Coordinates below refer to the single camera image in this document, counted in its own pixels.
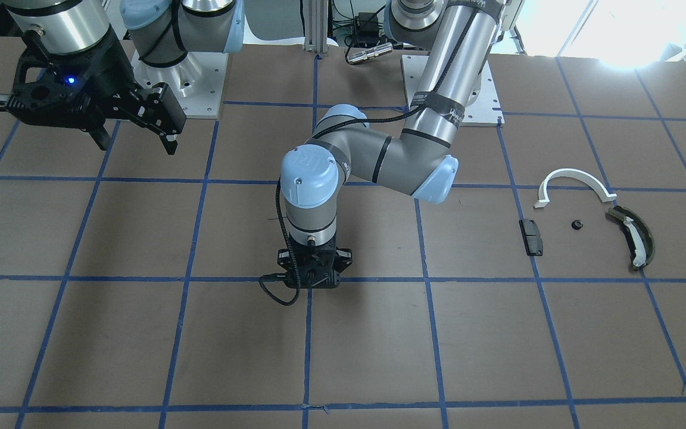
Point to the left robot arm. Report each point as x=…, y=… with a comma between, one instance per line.
x=458, y=36

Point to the white curved plastic bracket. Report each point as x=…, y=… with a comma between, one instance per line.
x=588, y=179

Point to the black brake pad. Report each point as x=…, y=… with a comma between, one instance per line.
x=531, y=235

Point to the aluminium frame post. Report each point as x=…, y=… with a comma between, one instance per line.
x=314, y=18

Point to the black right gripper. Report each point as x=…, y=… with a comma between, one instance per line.
x=106, y=79

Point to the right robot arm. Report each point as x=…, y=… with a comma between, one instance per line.
x=163, y=32

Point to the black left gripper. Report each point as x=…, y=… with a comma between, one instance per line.
x=343, y=258

